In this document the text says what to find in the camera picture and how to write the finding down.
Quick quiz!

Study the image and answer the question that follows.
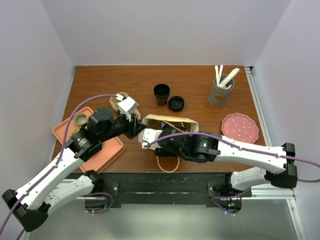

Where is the brown paper bag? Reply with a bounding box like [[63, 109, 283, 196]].
[[142, 114, 199, 173]]

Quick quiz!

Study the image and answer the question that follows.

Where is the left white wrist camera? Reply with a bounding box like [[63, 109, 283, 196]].
[[116, 94, 139, 122]]

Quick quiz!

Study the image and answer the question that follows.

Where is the pink dotted plate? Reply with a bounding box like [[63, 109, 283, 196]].
[[221, 112, 259, 144]]

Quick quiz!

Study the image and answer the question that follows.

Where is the stack of black cups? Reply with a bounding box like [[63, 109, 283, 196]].
[[153, 83, 170, 106]]

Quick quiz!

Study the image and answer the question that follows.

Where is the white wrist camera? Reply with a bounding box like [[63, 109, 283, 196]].
[[116, 94, 139, 122], [138, 128, 162, 151]]

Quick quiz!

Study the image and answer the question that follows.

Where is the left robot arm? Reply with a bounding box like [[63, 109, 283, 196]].
[[2, 107, 147, 232]]

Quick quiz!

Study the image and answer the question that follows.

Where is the yellow woven round mat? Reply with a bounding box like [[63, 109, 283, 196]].
[[68, 127, 81, 140]]

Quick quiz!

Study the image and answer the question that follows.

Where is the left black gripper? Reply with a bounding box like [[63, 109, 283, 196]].
[[100, 111, 147, 142]]

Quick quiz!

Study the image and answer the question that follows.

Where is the pink plastic tray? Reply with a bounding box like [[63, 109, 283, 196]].
[[52, 118, 126, 173]]

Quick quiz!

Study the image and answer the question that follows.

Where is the aluminium frame rail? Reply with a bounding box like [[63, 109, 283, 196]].
[[31, 177, 297, 201]]

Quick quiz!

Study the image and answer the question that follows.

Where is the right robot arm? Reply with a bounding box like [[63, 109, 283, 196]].
[[148, 127, 298, 197]]

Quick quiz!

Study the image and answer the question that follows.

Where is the grey straw holder cup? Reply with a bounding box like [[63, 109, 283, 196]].
[[208, 78, 235, 107]]

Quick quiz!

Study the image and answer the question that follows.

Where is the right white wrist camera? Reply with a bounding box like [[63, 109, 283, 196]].
[[138, 128, 162, 151]]

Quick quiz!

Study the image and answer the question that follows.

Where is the small grey ceramic bowl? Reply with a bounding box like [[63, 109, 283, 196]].
[[73, 112, 88, 126]]

